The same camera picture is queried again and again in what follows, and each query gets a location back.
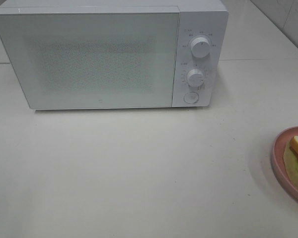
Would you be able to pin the round door release button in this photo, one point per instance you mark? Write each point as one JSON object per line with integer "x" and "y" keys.
{"x": 191, "y": 97}

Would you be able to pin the lower white timer knob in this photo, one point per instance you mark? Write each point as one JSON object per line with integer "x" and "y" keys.
{"x": 195, "y": 78}

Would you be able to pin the upper white power knob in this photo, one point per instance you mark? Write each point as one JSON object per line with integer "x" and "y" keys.
{"x": 200, "y": 46}

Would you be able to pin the white microwave oven body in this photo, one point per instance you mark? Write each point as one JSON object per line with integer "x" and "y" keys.
{"x": 196, "y": 18}

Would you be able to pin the pink round plate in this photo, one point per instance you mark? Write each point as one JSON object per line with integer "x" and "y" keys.
{"x": 277, "y": 161}

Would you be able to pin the white microwave door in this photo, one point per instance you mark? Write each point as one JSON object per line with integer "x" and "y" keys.
{"x": 90, "y": 61}

